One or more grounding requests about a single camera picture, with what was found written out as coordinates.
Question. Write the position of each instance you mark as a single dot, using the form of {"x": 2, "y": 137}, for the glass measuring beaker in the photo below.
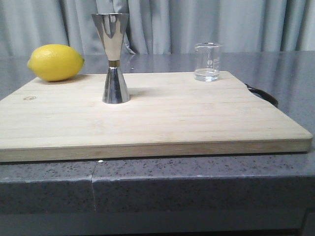
{"x": 207, "y": 61}

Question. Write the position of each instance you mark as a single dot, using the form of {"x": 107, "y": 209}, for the steel double jigger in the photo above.
{"x": 111, "y": 30}

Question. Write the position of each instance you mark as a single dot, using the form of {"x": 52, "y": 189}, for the wooden cutting board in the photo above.
{"x": 168, "y": 114}

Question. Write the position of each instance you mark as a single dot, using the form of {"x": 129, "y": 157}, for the grey curtain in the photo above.
{"x": 160, "y": 26}

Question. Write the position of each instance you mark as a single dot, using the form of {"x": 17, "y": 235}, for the yellow lemon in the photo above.
{"x": 55, "y": 62}

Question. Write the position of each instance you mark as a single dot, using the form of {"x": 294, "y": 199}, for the black cutting board handle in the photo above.
{"x": 263, "y": 95}

